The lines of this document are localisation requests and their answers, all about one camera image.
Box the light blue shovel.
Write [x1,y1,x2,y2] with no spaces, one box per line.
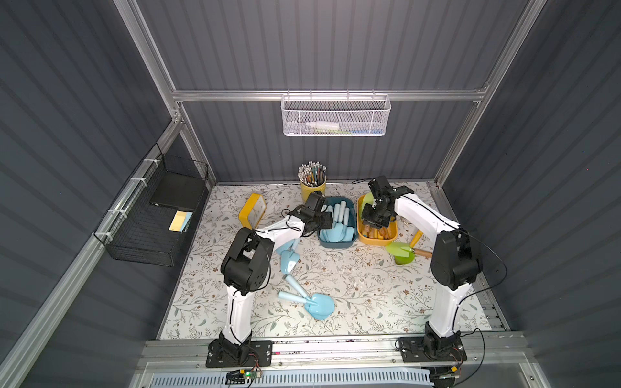
[341,201,354,243]
[285,275,336,321]
[275,239,301,255]

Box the light blue shovel crossing front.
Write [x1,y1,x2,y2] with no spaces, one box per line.
[278,291,310,304]

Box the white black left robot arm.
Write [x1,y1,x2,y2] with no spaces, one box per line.
[221,191,332,348]

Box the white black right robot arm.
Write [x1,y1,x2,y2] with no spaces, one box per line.
[359,176,483,340]

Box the yellow storage box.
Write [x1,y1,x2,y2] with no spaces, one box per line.
[357,192,399,247]

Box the teal storage box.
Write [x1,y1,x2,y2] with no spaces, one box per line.
[319,196,358,249]

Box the light blue shovel beside box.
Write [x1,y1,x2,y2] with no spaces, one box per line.
[275,239,301,255]

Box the yellow pencil cup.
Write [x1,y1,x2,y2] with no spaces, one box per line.
[300,179,326,203]

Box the bundle of colored pencils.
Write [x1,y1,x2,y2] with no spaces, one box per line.
[298,161,327,188]

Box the green shovel under pile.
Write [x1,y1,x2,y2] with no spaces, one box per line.
[391,248,433,265]

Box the white bottle in mesh basket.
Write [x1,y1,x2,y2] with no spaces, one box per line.
[306,121,340,132]

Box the yellow sticky note pad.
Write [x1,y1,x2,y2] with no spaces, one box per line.
[168,211,193,233]

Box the black notebook in basket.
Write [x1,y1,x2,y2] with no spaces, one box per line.
[150,171,206,212]

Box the small green circuit board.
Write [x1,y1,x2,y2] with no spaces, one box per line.
[225,369,263,386]

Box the white mesh wall basket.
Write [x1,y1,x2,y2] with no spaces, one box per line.
[281,92,391,137]

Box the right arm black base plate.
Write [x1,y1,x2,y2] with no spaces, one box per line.
[396,332,467,365]

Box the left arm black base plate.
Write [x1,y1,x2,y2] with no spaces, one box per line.
[205,333,273,369]

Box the black wire wall basket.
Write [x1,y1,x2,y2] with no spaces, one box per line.
[95,147,209,267]

